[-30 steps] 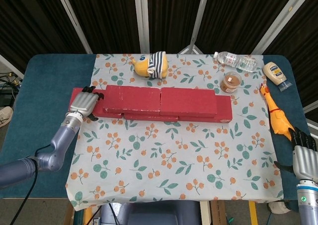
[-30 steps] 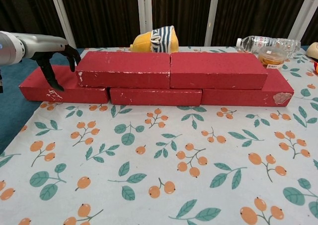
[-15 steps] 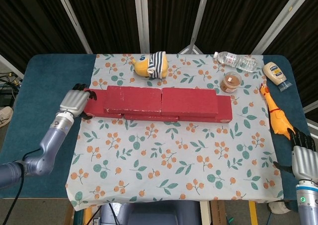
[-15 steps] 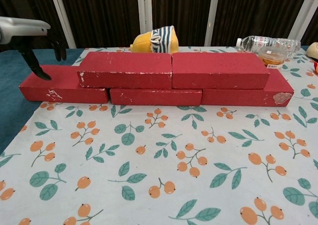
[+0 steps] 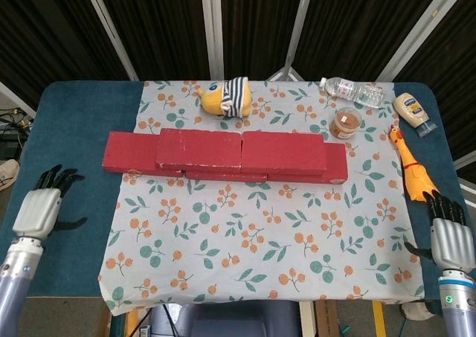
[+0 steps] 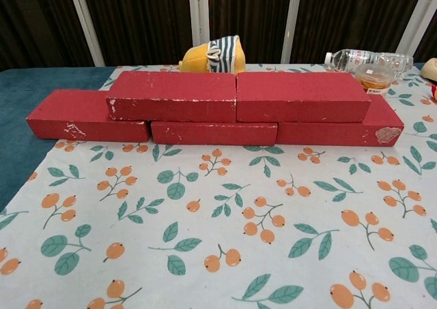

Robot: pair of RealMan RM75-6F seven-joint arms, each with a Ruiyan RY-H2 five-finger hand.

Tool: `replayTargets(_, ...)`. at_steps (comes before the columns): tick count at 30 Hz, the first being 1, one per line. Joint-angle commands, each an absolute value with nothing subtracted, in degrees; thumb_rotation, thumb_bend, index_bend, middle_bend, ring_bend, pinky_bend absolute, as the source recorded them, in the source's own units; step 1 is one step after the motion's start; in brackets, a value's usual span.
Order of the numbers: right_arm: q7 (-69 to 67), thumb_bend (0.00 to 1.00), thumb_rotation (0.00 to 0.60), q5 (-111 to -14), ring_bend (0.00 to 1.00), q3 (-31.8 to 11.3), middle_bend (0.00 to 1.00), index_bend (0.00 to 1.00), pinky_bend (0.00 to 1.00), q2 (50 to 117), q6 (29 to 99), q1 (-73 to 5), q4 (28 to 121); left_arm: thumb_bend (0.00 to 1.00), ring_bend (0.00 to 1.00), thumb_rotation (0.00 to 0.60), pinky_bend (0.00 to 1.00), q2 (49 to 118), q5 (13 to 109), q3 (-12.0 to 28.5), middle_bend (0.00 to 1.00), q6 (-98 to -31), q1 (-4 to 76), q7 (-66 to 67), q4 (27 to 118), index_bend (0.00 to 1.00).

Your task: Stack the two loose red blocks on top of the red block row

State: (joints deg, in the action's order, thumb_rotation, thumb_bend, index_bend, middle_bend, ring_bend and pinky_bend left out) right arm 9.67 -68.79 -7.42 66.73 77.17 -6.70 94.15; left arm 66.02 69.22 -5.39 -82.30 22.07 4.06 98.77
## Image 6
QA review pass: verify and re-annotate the red brick with white scuff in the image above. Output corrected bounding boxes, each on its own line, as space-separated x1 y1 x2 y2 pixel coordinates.
26 89 151 143

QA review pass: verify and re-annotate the beige mayonnaise squeeze bottle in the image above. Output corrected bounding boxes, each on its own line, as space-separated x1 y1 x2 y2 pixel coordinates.
419 58 437 82

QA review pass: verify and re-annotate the clear plastic water bottle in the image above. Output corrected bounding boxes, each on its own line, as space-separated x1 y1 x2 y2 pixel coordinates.
324 48 414 76

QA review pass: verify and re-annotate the floral fruit print tablecloth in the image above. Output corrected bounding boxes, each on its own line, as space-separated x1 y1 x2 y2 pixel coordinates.
0 63 437 309

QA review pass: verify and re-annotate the yellow plush toy striped cloth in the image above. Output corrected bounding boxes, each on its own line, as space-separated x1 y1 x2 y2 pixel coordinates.
180 35 246 74

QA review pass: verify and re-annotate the clear jar with orange contents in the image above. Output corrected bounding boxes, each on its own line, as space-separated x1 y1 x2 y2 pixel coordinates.
354 63 395 96

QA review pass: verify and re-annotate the teal felt table cover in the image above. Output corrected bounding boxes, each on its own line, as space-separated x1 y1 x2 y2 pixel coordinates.
0 66 117 213

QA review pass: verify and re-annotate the red foam brick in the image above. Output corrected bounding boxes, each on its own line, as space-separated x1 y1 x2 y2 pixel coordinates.
150 120 278 145
235 72 372 123

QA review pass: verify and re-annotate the red brick with chipped edges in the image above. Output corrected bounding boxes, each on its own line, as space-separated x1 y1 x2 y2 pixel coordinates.
105 70 238 123

